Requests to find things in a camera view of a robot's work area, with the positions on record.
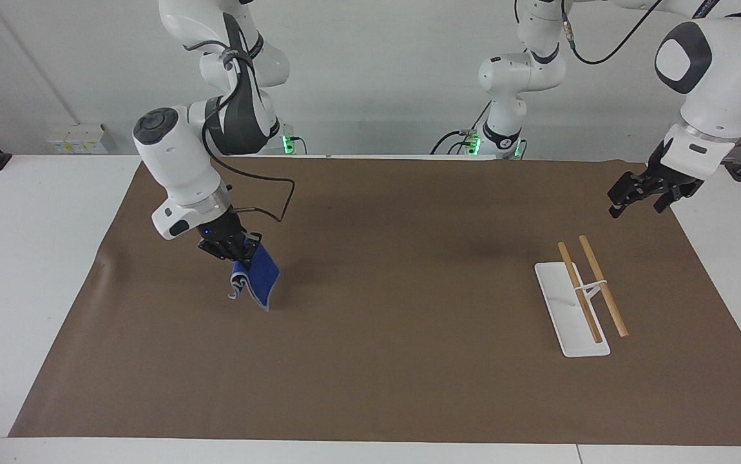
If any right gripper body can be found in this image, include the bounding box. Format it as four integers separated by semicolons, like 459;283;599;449
198;208;247;253

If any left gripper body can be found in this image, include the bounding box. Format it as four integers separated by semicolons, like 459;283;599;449
644;142;705;197

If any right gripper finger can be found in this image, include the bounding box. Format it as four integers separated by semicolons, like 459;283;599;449
234;233;263;271
198;241;232;262

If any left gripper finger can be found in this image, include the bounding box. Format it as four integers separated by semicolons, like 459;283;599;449
607;170;657;219
653;183;688;214

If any blue towel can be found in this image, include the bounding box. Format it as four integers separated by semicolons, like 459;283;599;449
228;244;280;313

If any white rack with wooden bars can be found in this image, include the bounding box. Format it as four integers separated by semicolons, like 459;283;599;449
534;235;630;358

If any black cable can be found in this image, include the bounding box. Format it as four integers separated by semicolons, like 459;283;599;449
430;100;495;156
202;52;296;224
560;0;669;66

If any white wall socket box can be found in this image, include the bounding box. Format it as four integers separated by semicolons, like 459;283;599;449
47;123;109;155

